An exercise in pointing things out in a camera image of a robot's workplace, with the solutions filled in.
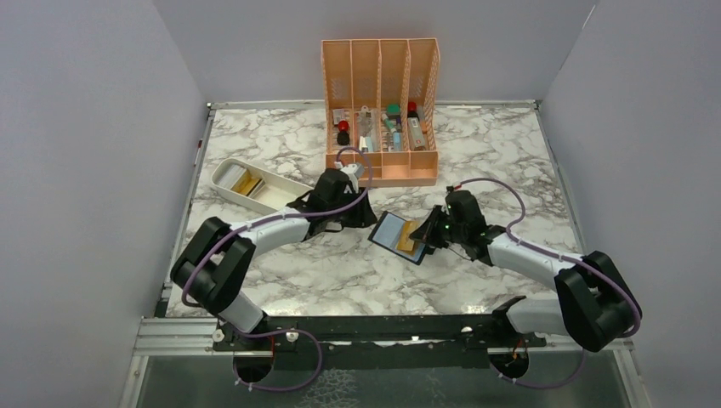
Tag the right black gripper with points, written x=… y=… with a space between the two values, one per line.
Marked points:
x=427 y=233

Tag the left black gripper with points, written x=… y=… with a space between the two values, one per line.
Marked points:
x=363 y=215

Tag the gold credit card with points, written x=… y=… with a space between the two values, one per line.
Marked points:
x=405 y=243

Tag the black leather card holder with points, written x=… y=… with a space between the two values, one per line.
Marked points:
x=386 y=233

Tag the white plastic tray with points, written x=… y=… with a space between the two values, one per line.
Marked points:
x=262 y=191

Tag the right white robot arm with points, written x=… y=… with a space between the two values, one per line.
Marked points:
x=592 y=304

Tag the black round item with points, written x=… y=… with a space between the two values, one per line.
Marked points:
x=343 y=138

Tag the grey stapler box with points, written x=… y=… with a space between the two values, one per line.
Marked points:
x=417 y=138

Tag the green cap item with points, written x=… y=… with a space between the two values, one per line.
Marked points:
x=393 y=110

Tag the orange desk organizer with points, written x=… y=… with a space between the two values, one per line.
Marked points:
x=361 y=77

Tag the red cap bottle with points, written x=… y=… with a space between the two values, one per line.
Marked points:
x=412 y=109

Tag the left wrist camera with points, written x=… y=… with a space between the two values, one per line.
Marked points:
x=354 y=171

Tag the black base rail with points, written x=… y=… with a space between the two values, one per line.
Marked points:
x=302 y=343

